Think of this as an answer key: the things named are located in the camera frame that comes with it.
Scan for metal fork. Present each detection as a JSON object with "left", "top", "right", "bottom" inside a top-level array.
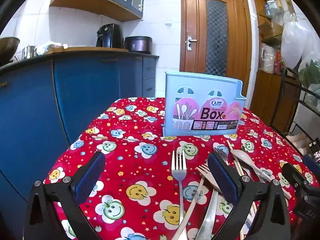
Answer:
[
  {"left": 171, "top": 148, "right": 188, "bottom": 240},
  {"left": 194, "top": 148, "right": 229, "bottom": 240}
]

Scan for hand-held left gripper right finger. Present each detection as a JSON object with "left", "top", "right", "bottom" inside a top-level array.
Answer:
[{"left": 207, "top": 152, "right": 292, "bottom": 240}]

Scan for white cloth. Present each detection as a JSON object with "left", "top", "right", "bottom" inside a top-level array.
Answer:
[{"left": 37, "top": 41, "right": 65, "bottom": 55}]

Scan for red bottle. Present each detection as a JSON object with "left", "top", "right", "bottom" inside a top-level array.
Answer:
[{"left": 274, "top": 50, "right": 284, "bottom": 74}]

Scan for metal wok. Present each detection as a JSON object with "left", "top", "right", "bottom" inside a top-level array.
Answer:
[{"left": 0, "top": 37, "right": 20, "bottom": 64}]

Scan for pile of eggs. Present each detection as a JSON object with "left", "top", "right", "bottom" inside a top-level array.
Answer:
[{"left": 286, "top": 132, "right": 313, "bottom": 155}]

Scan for black air fryer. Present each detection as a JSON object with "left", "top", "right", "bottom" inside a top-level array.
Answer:
[{"left": 96, "top": 24, "right": 124, "bottom": 48}]

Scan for beige plastic fork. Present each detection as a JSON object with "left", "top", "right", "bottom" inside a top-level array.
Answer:
[{"left": 171, "top": 164, "right": 213, "bottom": 240}]

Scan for metal door handle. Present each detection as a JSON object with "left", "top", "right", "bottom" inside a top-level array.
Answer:
[{"left": 186, "top": 35, "right": 198, "bottom": 52}]

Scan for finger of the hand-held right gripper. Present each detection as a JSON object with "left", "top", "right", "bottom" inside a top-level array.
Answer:
[
  {"left": 281, "top": 162, "right": 308, "bottom": 191},
  {"left": 302, "top": 154, "right": 320, "bottom": 178}
]

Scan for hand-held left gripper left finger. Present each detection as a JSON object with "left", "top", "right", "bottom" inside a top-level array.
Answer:
[{"left": 24, "top": 151, "right": 107, "bottom": 240}]

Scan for blue kitchen base cabinet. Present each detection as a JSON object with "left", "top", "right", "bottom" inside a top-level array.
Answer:
[{"left": 0, "top": 52, "right": 160, "bottom": 220}]

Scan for black wire rack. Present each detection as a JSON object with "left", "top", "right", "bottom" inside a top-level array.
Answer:
[{"left": 270, "top": 67, "right": 320, "bottom": 155}]

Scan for beige plastic spoon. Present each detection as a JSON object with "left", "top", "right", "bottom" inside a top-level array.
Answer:
[{"left": 229, "top": 149, "right": 269, "bottom": 183}]

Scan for wooden shelf unit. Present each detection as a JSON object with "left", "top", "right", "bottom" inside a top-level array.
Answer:
[{"left": 251, "top": 0, "right": 308, "bottom": 133}]

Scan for green vegetables in bag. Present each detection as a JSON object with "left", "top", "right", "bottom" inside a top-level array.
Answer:
[{"left": 299, "top": 52, "right": 320, "bottom": 105}]

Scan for brown wooden door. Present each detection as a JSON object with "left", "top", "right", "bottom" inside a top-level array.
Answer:
[{"left": 180, "top": 0, "right": 252, "bottom": 98}]

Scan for clear jar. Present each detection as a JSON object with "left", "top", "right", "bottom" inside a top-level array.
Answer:
[{"left": 264, "top": 1, "right": 274, "bottom": 18}]

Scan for cardboard box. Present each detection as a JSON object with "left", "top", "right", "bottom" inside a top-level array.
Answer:
[{"left": 257, "top": 21, "right": 283, "bottom": 40}]

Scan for red smiley flower tablecloth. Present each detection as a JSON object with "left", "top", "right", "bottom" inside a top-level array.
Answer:
[{"left": 44, "top": 96, "right": 313, "bottom": 240}]

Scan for white plastic bag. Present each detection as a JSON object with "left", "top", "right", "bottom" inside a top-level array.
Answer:
[{"left": 281, "top": 12, "right": 320, "bottom": 68}]

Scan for wooden cutting board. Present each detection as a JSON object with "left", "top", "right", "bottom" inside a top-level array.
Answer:
[{"left": 46, "top": 46, "right": 129, "bottom": 54}]

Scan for white plastic jug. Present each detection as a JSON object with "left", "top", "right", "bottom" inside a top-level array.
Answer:
[{"left": 259, "top": 44, "right": 275, "bottom": 74}]

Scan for dark rice cooker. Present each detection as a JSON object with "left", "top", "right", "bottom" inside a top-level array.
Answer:
[{"left": 124, "top": 36, "right": 153, "bottom": 54}]

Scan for blue wall cabinet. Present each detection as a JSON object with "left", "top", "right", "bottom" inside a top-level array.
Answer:
[{"left": 49, "top": 0, "right": 151, "bottom": 22}]

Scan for light blue plastic utensil box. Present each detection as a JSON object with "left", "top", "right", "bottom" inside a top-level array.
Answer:
[{"left": 162, "top": 71, "right": 247, "bottom": 138}]

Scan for metal cup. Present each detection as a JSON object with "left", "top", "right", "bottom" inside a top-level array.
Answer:
[{"left": 22, "top": 45, "right": 37, "bottom": 59}]

